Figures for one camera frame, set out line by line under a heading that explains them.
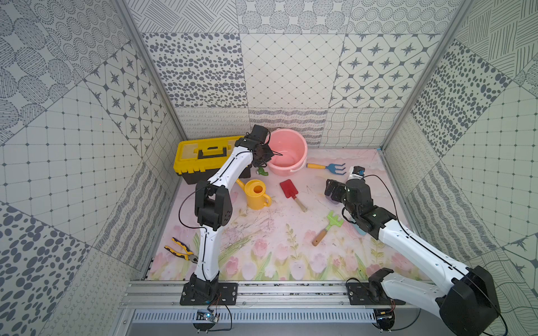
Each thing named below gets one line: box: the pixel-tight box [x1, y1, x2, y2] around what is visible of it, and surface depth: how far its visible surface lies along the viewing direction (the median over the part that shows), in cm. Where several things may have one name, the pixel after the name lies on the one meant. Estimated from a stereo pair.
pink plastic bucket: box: [266, 128, 309, 177], surface depth 100 cm
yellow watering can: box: [235, 178, 272, 211], surface depth 92 cm
